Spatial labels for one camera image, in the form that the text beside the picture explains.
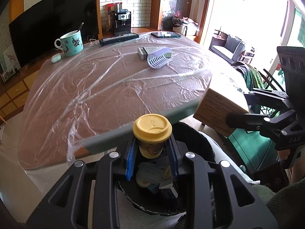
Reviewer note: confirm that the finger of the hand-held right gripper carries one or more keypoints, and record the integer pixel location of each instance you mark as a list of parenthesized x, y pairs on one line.
[(266, 95), (252, 120)]

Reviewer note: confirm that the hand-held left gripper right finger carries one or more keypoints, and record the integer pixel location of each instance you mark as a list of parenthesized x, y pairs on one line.
[(172, 157)]

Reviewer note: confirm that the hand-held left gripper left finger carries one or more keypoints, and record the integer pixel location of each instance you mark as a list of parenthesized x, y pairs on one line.
[(130, 157)]

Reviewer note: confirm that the clear ribbed measuring cup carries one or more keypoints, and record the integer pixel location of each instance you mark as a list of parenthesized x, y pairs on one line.
[(160, 160)]

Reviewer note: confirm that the yellow lidded cup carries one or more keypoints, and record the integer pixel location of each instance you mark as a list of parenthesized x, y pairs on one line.
[(152, 133)]

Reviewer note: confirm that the black trash bin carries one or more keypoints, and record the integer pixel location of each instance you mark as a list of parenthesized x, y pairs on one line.
[(205, 145)]

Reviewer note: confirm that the blue paper bag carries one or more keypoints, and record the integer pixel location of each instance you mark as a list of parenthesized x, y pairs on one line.
[(169, 192)]

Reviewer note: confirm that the cardboard medicine box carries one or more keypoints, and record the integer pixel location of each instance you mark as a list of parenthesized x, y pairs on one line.
[(219, 109)]

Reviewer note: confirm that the person's right hand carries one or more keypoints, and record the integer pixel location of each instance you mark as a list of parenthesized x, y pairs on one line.
[(283, 155)]

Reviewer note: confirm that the black folding chair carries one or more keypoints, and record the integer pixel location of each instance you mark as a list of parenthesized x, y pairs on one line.
[(271, 81)]

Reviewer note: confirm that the green striped cloth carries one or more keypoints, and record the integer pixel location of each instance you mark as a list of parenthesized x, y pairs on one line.
[(256, 77)]

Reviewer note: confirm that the green cabinet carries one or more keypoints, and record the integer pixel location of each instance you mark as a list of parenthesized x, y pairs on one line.
[(252, 148)]

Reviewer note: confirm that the grey armchair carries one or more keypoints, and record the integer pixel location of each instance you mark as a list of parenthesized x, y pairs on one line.
[(228, 49)]

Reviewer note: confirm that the clear plastic table cover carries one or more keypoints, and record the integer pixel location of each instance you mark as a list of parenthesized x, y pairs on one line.
[(107, 88)]

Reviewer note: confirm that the lavender plastic comb basket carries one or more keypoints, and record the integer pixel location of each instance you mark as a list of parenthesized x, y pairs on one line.
[(158, 59)]

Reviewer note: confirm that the white bin with clutter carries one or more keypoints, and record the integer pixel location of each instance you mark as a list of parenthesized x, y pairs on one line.
[(188, 27)]

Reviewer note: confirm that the small grey white box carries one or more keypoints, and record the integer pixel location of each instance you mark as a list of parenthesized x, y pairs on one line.
[(143, 52)]

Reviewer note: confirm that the dark smartphone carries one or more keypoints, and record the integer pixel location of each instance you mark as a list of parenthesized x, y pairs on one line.
[(166, 34)]

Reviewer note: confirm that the white earbud case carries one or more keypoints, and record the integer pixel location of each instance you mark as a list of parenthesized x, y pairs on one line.
[(56, 58)]

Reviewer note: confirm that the teal patterned mug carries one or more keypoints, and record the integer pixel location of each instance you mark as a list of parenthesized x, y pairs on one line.
[(71, 44)]

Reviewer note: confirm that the wooden drawer cabinet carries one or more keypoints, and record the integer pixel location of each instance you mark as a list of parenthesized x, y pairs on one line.
[(14, 95)]

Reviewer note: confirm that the black coffee machine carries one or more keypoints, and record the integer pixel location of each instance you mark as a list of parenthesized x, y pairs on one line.
[(120, 21)]

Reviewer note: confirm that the metal spoon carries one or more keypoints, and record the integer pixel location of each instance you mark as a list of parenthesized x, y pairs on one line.
[(80, 26)]

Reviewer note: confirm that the black television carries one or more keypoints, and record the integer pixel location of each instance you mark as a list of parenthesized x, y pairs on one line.
[(47, 26)]

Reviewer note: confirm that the small picture frame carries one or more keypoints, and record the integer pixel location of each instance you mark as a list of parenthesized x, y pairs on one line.
[(9, 75)]

